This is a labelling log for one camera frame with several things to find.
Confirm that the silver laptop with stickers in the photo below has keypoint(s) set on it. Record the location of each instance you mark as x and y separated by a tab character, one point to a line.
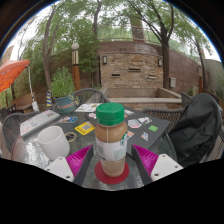
38	121

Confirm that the small colourful card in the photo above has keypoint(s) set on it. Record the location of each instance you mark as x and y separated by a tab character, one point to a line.
68	119

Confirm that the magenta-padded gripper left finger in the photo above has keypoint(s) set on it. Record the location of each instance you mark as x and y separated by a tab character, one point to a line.
60	168

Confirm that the grey wall box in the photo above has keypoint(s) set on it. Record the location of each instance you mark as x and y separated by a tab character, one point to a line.
172	82

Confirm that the white ceramic mug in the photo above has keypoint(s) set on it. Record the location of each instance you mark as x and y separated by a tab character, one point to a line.
53	143

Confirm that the wall lantern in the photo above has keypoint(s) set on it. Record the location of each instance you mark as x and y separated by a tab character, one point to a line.
160	62
104	60

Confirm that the tall green tree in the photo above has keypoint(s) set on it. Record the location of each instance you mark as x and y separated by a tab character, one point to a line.
46	63
165	63

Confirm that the green plant in blue pot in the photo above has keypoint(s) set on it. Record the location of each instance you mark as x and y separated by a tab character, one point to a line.
63	86

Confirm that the flat round red coaster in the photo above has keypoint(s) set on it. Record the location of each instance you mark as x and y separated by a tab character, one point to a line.
111	180

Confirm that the white printed flyer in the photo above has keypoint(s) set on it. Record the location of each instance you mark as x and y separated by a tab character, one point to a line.
86	107

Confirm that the yellow and blue striped bollard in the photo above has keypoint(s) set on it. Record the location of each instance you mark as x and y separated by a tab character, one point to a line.
49	98

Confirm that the orange patio umbrella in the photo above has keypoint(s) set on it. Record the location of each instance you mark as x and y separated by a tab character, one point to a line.
11	73

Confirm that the wooden lamp post, globe light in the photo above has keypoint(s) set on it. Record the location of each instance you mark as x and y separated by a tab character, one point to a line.
76	71

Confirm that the wooden bench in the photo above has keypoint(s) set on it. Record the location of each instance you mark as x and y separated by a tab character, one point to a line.
23	101

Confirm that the green-capped coffee drink bottle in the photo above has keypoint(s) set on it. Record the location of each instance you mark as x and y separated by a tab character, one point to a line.
111	133

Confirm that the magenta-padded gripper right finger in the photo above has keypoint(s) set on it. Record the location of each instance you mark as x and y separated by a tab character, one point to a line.
165	168

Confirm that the black laptop with stickers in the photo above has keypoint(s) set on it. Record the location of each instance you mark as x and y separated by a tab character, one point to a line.
146	128

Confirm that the yellow card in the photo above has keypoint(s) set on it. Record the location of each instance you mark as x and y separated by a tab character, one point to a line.
84	128

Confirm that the black jacket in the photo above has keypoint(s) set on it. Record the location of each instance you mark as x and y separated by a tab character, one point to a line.
196	130

